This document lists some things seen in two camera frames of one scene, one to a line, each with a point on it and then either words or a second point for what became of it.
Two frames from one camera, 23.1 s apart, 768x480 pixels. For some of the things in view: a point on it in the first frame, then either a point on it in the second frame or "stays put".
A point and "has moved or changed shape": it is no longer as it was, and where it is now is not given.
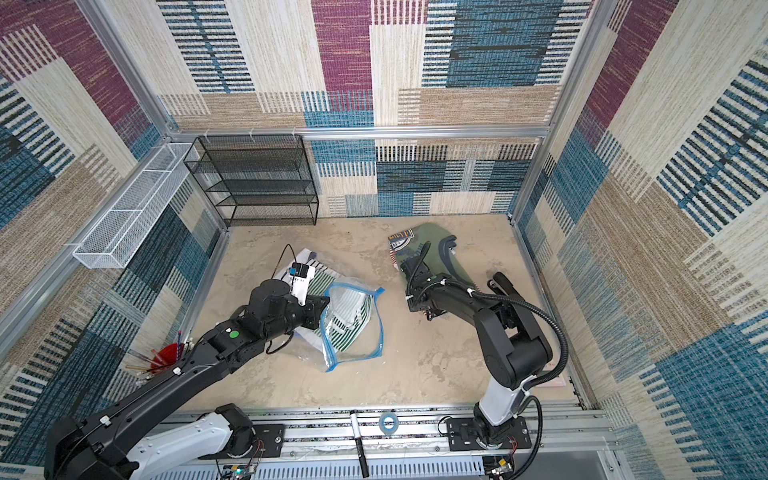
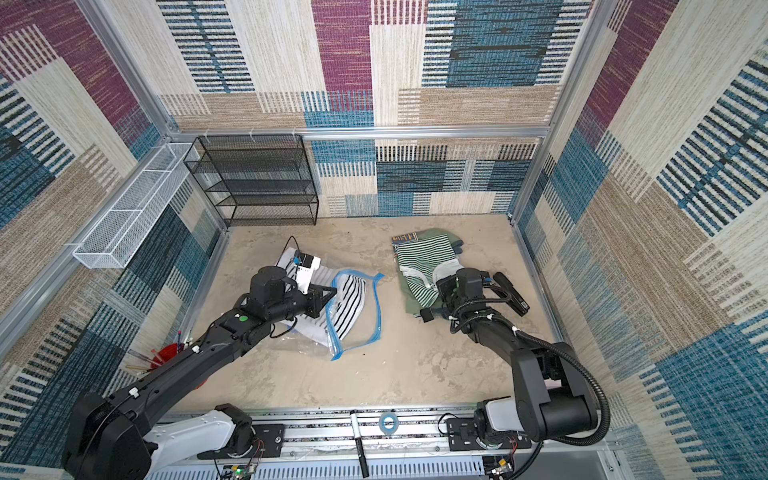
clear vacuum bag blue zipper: x=353 y=329 has moved or changed shape
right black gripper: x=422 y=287 -> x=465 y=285
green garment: x=405 y=245 stays put
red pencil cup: x=170 y=355 stays put
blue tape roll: x=388 y=431 stays put
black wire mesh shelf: x=257 y=180 stays put
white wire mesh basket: x=110 y=241 stays put
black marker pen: x=359 y=444 stays put
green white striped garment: x=347 y=310 -> x=424 y=258
